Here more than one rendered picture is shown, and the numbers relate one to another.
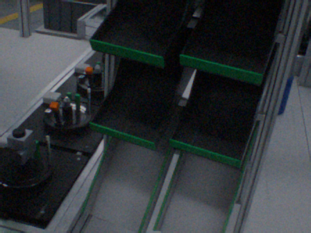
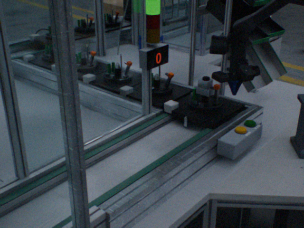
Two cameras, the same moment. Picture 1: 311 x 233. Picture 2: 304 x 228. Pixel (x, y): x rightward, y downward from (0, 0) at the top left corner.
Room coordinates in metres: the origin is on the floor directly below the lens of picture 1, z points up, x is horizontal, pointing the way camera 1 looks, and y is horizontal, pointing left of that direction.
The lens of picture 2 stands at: (0.15, 1.72, 1.66)
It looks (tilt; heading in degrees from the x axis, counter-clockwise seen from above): 26 degrees down; 300
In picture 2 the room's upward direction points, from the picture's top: straight up
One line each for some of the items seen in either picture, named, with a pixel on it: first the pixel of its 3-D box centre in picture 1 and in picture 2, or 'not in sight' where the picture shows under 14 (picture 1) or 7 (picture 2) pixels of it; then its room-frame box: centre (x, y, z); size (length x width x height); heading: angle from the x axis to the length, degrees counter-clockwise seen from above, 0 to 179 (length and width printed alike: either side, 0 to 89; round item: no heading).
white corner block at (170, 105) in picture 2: (10, 143); (171, 107); (0.83, 0.38, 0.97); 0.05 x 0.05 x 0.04; 80
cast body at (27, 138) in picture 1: (22, 141); (203, 84); (0.72, 0.30, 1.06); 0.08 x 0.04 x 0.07; 170
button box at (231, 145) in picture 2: not in sight; (240, 138); (0.52, 0.43, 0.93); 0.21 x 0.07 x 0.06; 80
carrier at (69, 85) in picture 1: (97, 75); not in sight; (1.21, 0.21, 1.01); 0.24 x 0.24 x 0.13; 80
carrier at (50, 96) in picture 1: (66, 109); (156, 81); (0.97, 0.26, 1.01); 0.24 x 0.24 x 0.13; 80
